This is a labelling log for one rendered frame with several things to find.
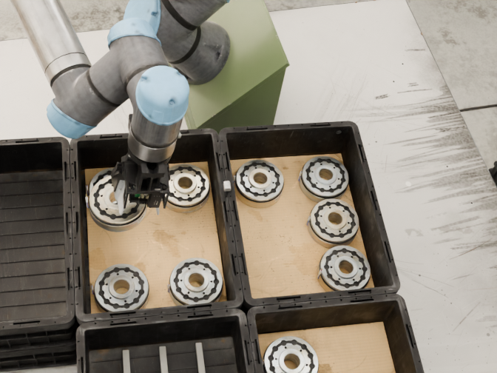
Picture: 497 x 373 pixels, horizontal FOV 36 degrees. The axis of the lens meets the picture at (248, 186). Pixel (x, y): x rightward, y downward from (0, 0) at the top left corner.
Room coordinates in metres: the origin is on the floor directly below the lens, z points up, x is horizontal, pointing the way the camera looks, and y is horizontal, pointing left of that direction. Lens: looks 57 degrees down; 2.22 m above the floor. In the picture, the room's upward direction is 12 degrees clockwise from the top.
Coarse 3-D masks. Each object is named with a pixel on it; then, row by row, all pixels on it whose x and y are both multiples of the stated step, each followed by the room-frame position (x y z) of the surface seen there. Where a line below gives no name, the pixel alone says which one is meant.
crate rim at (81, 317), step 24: (72, 144) 0.83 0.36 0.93; (216, 144) 0.90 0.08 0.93; (72, 168) 0.78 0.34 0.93; (216, 168) 0.85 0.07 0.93; (72, 192) 0.73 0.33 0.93; (72, 216) 0.67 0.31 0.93; (72, 240) 0.63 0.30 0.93; (240, 288) 0.60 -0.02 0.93; (120, 312) 0.51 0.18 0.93; (144, 312) 0.52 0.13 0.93; (168, 312) 0.53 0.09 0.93
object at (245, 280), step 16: (224, 128) 0.95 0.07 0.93; (240, 128) 0.96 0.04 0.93; (256, 128) 0.96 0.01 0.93; (272, 128) 0.97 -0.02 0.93; (288, 128) 0.98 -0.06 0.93; (304, 128) 0.99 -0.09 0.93; (320, 128) 1.00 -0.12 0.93; (336, 128) 1.01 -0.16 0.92; (352, 128) 1.02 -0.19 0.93; (224, 144) 0.91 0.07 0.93; (224, 160) 0.87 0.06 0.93; (368, 176) 0.90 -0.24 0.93; (368, 192) 0.87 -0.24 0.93; (384, 224) 0.80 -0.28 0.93; (240, 240) 0.70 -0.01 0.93; (384, 240) 0.76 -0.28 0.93; (240, 256) 0.66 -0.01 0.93; (240, 272) 0.63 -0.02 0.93; (368, 288) 0.65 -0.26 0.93; (384, 288) 0.66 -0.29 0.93; (256, 304) 0.58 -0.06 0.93; (272, 304) 0.58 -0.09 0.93
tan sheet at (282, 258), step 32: (288, 160) 0.97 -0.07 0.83; (288, 192) 0.89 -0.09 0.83; (256, 224) 0.80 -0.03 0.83; (288, 224) 0.81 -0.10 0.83; (256, 256) 0.72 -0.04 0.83; (288, 256) 0.74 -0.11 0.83; (320, 256) 0.75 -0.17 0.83; (256, 288) 0.65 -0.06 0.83; (288, 288) 0.67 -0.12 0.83; (320, 288) 0.68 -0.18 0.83
